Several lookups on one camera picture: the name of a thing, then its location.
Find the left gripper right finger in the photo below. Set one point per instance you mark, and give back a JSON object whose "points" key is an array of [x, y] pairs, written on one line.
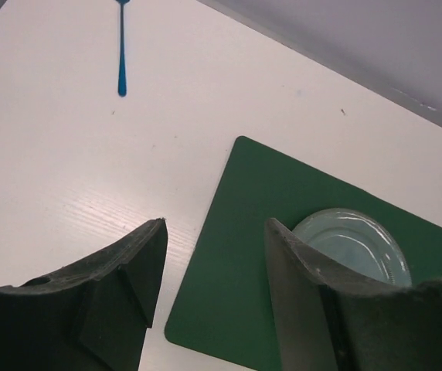
{"points": [[329, 317]]}

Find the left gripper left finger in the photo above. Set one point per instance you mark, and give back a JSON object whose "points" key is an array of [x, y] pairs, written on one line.
{"points": [[92, 314]]}

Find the grey-blue round plate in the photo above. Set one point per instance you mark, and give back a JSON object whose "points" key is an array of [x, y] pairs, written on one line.
{"points": [[356, 241]]}

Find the dark green placemat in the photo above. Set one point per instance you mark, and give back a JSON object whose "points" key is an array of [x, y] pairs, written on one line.
{"points": [[223, 306]]}

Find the blue metallic fork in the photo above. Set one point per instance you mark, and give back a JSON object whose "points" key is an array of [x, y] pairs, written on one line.
{"points": [[122, 78]]}

